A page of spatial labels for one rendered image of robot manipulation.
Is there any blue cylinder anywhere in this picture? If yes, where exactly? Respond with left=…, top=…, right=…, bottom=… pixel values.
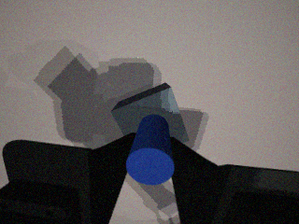
left=126, top=114, right=175, bottom=185

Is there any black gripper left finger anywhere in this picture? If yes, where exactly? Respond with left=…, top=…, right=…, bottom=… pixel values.
left=2, top=133, right=136, bottom=224

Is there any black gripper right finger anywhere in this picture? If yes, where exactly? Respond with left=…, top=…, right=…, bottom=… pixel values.
left=170, top=137, right=299, bottom=224

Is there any dark grey block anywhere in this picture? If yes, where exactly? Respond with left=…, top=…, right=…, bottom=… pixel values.
left=111, top=82, right=190, bottom=143

